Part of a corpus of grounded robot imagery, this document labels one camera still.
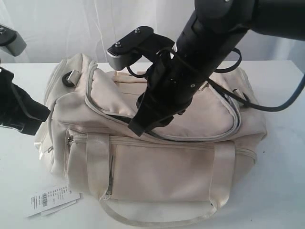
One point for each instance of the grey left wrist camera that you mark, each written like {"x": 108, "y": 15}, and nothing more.
{"x": 11, "y": 42}

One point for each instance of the white backdrop curtain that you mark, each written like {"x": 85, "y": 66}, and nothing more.
{"x": 56, "y": 29}

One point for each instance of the cream duffel bag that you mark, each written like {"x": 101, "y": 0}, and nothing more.
{"x": 175, "y": 175}

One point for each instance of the white paper hang tag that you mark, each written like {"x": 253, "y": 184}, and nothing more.
{"x": 49, "y": 199}

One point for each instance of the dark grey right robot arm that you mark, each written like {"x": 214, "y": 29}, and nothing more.
{"x": 279, "y": 18}

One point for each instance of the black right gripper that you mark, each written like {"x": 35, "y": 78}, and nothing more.
{"x": 179, "y": 73}

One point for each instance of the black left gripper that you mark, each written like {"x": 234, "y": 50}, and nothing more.
{"x": 18, "y": 110}

